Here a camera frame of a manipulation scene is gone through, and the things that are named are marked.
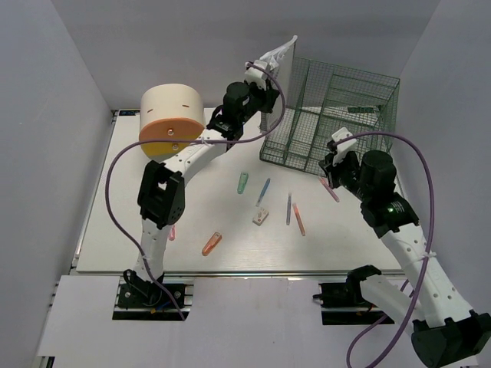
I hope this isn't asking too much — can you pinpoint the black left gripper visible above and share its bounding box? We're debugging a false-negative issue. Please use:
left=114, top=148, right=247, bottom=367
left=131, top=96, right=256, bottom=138
left=239, top=80, right=281, bottom=126

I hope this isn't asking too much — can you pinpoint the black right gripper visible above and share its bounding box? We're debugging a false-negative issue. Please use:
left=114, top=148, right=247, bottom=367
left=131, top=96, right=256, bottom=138
left=320, top=148, right=372, bottom=202

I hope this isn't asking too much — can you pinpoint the grey white manual booklet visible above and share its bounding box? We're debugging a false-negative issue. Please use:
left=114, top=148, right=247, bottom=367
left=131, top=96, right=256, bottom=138
left=259, top=35, right=298, bottom=133

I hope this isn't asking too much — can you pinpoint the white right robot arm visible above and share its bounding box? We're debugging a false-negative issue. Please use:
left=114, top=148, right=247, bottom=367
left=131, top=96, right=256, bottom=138
left=319, top=150, right=490, bottom=367

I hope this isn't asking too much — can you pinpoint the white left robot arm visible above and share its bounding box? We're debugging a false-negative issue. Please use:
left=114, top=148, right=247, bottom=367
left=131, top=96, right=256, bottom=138
left=124, top=79, right=285, bottom=307

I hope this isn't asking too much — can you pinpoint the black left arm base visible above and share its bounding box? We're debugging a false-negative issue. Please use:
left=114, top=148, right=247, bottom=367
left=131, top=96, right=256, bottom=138
left=112, top=283, right=193, bottom=322

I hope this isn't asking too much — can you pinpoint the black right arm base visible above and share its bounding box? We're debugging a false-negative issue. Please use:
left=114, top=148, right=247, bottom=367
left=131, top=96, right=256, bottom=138
left=312, top=283, right=394, bottom=326

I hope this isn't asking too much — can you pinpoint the pink purple highlighter pen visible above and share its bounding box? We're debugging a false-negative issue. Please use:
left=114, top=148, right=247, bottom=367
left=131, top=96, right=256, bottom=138
left=318, top=177, right=340, bottom=203

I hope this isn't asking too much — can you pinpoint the orange highlighter pen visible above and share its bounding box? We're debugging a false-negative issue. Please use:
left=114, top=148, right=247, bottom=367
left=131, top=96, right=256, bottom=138
left=292, top=203, right=306, bottom=237

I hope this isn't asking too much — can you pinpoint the green transparent correction tape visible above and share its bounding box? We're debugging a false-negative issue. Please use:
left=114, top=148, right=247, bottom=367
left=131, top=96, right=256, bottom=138
left=237, top=172, right=249, bottom=195

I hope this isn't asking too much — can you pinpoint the blue highlighter pen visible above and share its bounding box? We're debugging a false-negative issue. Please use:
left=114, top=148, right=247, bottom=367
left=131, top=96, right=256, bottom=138
left=255, top=178, right=271, bottom=207

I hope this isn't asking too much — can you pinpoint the cream round drawer box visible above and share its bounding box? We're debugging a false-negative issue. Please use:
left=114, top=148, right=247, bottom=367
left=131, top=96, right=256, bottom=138
left=139, top=84, right=205, bottom=159

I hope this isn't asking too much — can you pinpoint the orange transparent correction tape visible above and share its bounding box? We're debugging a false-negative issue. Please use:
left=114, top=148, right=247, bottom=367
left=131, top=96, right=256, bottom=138
left=202, top=232, right=222, bottom=256

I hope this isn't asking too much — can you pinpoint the pink transparent correction tape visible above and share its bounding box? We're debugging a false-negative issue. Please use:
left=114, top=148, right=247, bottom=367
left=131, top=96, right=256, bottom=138
left=168, top=225, right=176, bottom=241

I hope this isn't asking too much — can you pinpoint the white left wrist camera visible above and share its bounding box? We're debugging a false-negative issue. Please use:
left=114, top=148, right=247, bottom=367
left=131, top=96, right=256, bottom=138
left=245, top=60, right=269, bottom=90

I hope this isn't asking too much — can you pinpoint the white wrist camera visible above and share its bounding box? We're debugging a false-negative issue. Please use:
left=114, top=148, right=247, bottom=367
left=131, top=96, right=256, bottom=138
left=245, top=60, right=269, bottom=90
left=331, top=127, right=357, bottom=166

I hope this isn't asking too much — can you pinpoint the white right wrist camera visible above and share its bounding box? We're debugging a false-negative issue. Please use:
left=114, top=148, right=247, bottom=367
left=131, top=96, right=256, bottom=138
left=331, top=127, right=357, bottom=166

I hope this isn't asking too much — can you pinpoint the green wire mesh organizer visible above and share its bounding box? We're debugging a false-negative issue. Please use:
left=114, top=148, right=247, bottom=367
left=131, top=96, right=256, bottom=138
left=259, top=57, right=400, bottom=176

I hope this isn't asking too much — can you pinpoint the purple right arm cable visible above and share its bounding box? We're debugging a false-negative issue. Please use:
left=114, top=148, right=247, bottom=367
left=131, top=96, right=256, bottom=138
left=335, top=131, right=435, bottom=368

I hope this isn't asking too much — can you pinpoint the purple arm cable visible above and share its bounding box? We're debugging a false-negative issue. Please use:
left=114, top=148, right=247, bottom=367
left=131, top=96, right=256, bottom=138
left=105, top=61, right=287, bottom=321
left=335, top=131, right=435, bottom=368

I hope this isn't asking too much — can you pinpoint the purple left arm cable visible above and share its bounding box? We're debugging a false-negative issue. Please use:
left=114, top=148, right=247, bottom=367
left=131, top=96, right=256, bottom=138
left=105, top=61, right=287, bottom=321

